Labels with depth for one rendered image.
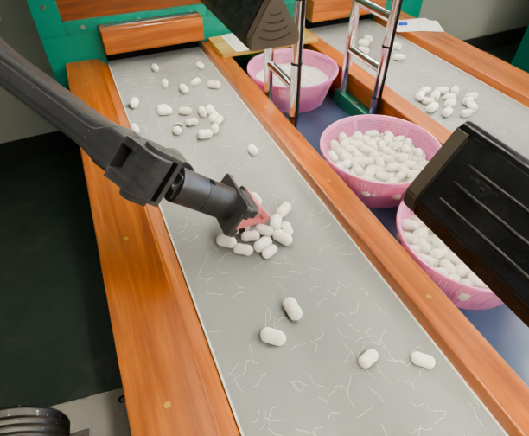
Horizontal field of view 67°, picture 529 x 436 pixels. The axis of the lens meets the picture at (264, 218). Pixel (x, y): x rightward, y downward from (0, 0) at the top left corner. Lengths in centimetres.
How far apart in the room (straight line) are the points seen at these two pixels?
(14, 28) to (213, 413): 195
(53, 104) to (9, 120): 175
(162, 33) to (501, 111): 97
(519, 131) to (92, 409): 113
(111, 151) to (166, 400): 33
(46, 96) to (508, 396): 73
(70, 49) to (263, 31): 87
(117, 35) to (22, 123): 118
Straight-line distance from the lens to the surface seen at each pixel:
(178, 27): 136
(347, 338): 62
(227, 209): 65
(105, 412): 90
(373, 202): 89
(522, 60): 360
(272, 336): 59
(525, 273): 31
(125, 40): 134
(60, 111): 65
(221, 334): 62
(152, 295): 64
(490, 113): 122
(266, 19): 62
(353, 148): 95
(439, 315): 65
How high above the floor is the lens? 127
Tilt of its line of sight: 44 degrees down
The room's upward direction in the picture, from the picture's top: straight up
